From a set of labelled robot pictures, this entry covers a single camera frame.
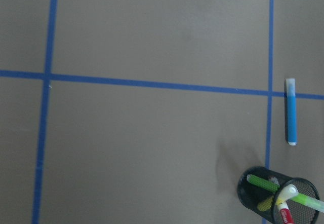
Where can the blue highlighter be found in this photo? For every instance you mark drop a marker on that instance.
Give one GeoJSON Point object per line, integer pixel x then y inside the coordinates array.
{"type": "Point", "coordinates": [291, 112]}

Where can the green highlighter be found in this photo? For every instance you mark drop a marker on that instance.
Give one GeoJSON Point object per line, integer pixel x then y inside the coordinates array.
{"type": "Point", "coordinates": [274, 188]}

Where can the red white marker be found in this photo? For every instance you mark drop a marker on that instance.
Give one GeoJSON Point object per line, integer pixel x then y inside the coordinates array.
{"type": "Point", "coordinates": [285, 213]}

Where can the yellow highlighter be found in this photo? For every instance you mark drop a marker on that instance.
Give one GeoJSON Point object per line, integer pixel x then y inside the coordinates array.
{"type": "Point", "coordinates": [285, 194]}

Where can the black mesh pen cup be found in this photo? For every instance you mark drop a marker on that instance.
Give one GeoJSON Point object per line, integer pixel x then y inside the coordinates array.
{"type": "Point", "coordinates": [258, 190]}

